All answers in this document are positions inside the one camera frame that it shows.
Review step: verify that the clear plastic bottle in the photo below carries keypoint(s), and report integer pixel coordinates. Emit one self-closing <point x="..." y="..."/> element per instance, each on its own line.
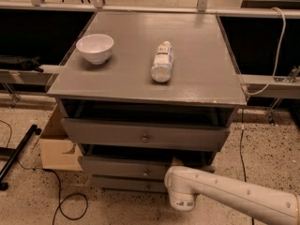
<point x="162" y="68"/>

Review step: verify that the metal rail frame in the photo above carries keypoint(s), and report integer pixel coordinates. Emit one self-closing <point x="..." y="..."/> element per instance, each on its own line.
<point x="17" y="18"/>

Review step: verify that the black object on rail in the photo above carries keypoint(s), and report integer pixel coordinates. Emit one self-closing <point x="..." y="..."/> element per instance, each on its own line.
<point x="20" y="63"/>

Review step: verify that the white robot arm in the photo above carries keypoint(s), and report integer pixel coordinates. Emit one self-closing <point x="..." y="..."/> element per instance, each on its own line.
<point x="267" y="205"/>

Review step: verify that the cardboard box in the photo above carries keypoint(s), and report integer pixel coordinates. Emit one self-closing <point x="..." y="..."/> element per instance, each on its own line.
<point x="57" y="151"/>

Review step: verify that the grey bottom drawer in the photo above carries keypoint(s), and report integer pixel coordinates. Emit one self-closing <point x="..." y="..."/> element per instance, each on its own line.
<point x="129" y="184"/>

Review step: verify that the white bowl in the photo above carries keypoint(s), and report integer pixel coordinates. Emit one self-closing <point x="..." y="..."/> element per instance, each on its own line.
<point x="95" y="48"/>

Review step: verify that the grey drawer cabinet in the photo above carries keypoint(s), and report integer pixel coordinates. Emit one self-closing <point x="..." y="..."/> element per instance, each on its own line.
<point x="203" y="91"/>

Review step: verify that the grey drawer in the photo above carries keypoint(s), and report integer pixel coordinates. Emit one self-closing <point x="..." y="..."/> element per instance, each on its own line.
<point x="160" y="136"/>
<point x="129" y="184"/>
<point x="137" y="162"/>

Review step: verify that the black metal stand leg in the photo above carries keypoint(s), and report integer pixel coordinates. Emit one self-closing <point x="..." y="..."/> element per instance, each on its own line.
<point x="10" y="155"/>

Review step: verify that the grey top drawer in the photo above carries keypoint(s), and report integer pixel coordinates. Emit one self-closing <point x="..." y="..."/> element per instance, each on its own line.
<point x="160" y="136"/>

